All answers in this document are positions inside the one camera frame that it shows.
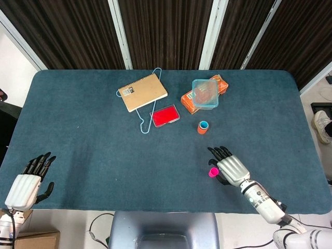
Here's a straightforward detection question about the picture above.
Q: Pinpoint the dark pleated screen panel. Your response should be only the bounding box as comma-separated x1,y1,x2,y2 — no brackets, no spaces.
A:
0,0,126,70
245,0,332,90
118,0,216,70
209,0,272,70

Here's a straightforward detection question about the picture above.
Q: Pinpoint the white sneaker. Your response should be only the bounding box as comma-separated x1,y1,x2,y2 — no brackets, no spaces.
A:
311,110,332,145

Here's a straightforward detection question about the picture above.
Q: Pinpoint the black floor cable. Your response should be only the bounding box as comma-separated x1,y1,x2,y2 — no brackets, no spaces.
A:
89,212,115,247

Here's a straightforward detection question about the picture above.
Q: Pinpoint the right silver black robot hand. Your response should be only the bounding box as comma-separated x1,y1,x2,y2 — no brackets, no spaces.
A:
207,146,252,188

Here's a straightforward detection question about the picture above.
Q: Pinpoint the orange plastic cup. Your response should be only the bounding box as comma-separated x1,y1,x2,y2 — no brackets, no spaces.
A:
197,122,210,136

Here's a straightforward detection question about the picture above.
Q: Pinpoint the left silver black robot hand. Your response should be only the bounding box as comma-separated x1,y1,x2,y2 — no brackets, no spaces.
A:
4,151,57,211

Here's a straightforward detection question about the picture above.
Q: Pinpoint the red ink pad case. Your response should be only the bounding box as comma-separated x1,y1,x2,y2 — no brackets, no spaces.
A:
149,103,182,128

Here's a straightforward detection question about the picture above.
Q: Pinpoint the kraft spiral notebook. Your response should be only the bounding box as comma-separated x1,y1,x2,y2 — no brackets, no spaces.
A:
118,73,169,113

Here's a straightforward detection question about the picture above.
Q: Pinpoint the orange cardboard box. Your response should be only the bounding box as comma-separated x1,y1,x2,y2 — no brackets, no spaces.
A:
181,74,230,115

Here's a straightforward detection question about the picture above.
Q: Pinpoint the black chair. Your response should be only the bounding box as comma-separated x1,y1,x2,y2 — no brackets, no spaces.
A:
0,88,23,163

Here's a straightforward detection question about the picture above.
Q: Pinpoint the light blue wire hanger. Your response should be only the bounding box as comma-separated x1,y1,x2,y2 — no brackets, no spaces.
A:
115,67,163,134

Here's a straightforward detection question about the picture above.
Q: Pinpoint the white screen frame post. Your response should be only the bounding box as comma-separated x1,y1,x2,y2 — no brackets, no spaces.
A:
240,0,280,70
0,10,49,71
199,0,229,70
298,56,332,94
107,0,133,70

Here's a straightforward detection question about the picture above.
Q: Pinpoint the teal velvet tablecloth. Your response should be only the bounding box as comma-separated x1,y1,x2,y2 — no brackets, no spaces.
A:
0,68,328,215

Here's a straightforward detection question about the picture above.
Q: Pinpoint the brown cardboard box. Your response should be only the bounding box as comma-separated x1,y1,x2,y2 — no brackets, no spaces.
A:
0,209,61,249

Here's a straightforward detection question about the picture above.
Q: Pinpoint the grey blue robot torso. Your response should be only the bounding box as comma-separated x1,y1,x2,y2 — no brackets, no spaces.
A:
107,210,220,249

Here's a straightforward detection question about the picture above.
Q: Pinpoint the clear container teal lid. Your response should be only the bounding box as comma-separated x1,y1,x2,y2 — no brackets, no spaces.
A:
191,78,219,110

